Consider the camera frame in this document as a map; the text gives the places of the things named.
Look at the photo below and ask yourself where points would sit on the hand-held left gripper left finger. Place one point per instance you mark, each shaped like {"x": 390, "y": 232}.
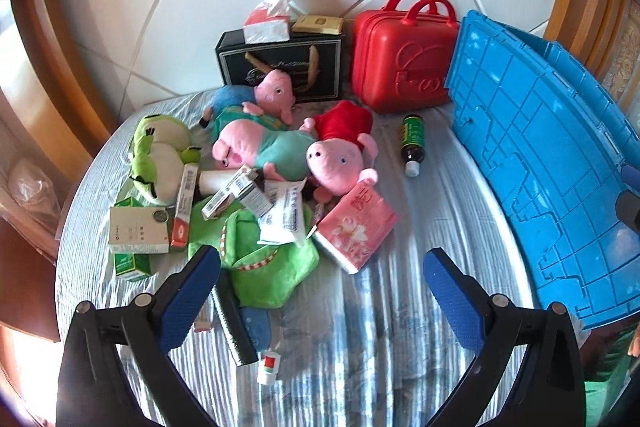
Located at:
{"x": 192, "y": 292}

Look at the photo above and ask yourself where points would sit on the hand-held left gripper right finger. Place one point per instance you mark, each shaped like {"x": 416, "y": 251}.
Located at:
{"x": 452, "y": 302}

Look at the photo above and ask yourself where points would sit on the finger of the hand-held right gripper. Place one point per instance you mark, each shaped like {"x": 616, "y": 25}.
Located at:
{"x": 629, "y": 209}

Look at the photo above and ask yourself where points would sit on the blue plastic storage container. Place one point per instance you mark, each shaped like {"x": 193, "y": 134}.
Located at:
{"x": 540, "y": 167}

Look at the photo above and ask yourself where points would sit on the black cylinder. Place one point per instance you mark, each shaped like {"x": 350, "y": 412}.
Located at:
{"x": 235, "y": 332}

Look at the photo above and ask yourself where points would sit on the green small box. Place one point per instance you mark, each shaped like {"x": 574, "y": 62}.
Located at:
{"x": 127, "y": 203}
{"x": 132, "y": 264}

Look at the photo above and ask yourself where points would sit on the cream cardboard box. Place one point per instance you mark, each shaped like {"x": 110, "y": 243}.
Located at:
{"x": 140, "y": 232}

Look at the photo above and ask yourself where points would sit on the long white red box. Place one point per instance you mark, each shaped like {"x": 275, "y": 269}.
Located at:
{"x": 182, "y": 207}

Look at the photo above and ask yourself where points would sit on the small grey white box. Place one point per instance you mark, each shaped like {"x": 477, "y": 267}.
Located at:
{"x": 255, "y": 197}
{"x": 227, "y": 194}

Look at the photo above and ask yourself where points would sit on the small white bottle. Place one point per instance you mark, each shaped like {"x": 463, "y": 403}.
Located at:
{"x": 267, "y": 364}

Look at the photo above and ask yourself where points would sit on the white printed sachets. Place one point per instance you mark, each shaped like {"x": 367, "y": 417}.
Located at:
{"x": 285, "y": 214}

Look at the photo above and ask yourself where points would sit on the pink tissue pack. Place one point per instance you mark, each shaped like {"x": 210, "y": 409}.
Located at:
{"x": 357, "y": 227}

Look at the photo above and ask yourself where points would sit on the green frog plush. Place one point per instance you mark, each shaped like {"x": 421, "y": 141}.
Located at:
{"x": 155, "y": 157}

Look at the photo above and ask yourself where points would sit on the dark bottle with green label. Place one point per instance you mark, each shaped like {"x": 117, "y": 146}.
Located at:
{"x": 412, "y": 139}

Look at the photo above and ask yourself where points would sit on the dark wooden bedside cabinet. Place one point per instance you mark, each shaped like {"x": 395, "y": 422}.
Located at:
{"x": 25, "y": 282}

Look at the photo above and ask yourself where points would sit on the pig plush with green body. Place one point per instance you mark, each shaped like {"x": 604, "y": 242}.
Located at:
{"x": 270, "y": 142}

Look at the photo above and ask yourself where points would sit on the green cloth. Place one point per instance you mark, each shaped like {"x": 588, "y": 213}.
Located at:
{"x": 600, "y": 399}

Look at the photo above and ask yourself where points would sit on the pig plush with red dress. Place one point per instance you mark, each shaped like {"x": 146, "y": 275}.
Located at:
{"x": 340, "y": 157}

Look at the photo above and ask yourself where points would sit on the clear plastic bag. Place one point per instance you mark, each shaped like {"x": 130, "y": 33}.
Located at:
{"x": 30, "y": 194}

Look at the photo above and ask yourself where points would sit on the pig plush with blue body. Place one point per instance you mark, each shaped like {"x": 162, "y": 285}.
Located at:
{"x": 272, "y": 92}

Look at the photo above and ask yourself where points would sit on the black gift bag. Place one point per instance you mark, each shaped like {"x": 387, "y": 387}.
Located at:
{"x": 235, "y": 52}

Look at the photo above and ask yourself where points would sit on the red hard-shell suitcase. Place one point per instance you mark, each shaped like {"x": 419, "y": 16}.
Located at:
{"x": 395, "y": 62}

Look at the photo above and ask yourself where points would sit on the red tissue pack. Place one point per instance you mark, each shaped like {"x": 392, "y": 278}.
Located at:
{"x": 265, "y": 24}

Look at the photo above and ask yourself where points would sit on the small gold box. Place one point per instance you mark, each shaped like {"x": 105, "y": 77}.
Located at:
{"x": 317, "y": 23}

